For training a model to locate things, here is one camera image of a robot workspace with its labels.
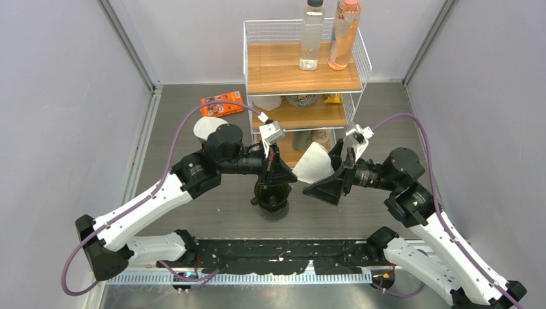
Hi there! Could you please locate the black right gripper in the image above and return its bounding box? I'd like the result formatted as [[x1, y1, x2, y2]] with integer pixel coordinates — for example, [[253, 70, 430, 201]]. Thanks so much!
[[302, 138, 399, 204]]

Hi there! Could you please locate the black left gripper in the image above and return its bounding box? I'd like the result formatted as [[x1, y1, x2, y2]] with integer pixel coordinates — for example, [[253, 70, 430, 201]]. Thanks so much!
[[220, 138, 298, 189]]

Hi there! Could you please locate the dark green dripper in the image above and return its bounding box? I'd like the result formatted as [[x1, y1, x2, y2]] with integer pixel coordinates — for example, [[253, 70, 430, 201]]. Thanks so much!
[[250, 182, 292, 207]]

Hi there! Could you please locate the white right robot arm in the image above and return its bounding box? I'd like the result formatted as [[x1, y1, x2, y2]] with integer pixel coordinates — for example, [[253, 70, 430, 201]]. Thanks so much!
[[303, 140, 527, 308]]

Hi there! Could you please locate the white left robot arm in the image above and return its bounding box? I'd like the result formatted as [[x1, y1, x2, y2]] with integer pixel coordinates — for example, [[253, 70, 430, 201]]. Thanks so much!
[[75, 120, 297, 281]]

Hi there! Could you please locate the white printed cup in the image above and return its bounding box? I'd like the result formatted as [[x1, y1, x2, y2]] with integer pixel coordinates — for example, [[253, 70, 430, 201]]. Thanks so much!
[[311, 129, 332, 144]]

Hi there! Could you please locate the grey metal can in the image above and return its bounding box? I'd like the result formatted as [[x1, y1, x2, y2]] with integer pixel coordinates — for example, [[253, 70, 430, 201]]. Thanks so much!
[[292, 131, 312, 152]]

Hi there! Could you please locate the smoky glass mug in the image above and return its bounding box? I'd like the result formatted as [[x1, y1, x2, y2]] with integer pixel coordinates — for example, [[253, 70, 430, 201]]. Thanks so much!
[[259, 203, 290, 222]]

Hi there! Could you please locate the white cup on shelf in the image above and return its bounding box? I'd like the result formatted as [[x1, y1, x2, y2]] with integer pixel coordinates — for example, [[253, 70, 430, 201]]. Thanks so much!
[[252, 96, 282, 111]]

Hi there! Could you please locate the yellow snack packet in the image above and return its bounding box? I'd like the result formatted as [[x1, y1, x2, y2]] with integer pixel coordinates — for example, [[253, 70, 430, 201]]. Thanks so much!
[[324, 93, 344, 104]]

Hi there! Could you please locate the printed ceramic bowl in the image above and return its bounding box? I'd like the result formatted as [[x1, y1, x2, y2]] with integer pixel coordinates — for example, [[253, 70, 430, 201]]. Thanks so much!
[[285, 94, 318, 108]]

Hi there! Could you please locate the orange snack box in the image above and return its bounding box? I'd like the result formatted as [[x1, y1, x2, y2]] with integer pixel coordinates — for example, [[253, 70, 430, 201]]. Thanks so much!
[[200, 91, 245, 117]]

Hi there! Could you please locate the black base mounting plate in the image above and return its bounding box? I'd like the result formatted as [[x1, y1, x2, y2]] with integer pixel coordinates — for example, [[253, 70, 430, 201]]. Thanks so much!
[[187, 238, 395, 276]]

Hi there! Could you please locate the pink drink bottle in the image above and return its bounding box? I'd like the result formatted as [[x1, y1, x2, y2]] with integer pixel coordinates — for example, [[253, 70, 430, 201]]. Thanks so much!
[[328, 0, 362, 71]]

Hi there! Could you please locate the clear water bottle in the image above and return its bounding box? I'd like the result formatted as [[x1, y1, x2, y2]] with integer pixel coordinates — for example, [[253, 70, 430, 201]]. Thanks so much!
[[299, 0, 325, 71]]

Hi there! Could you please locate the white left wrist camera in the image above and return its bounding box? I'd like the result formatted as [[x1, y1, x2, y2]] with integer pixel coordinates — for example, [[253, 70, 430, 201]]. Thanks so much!
[[258, 112, 285, 158]]

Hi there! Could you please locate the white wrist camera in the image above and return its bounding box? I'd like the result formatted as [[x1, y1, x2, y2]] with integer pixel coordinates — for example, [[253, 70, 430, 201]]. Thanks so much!
[[343, 122, 374, 160], [258, 112, 285, 158]]

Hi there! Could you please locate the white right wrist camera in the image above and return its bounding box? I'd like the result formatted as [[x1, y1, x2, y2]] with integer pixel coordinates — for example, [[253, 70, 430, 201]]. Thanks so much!
[[343, 122, 374, 160]]

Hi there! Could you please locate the white wire wooden shelf rack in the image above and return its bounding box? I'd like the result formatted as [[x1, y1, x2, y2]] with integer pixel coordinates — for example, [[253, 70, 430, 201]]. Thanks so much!
[[243, 18, 372, 167]]

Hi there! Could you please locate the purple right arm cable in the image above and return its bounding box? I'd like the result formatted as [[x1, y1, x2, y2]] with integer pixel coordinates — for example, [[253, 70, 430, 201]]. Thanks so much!
[[371, 113, 525, 309]]

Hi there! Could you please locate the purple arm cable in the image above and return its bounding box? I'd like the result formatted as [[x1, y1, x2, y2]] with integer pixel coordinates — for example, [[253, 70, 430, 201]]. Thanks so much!
[[61, 100, 263, 297], [371, 113, 525, 309]]

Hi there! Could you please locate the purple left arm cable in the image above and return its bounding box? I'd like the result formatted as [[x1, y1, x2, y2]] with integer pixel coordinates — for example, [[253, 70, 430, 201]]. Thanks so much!
[[61, 100, 263, 297]]

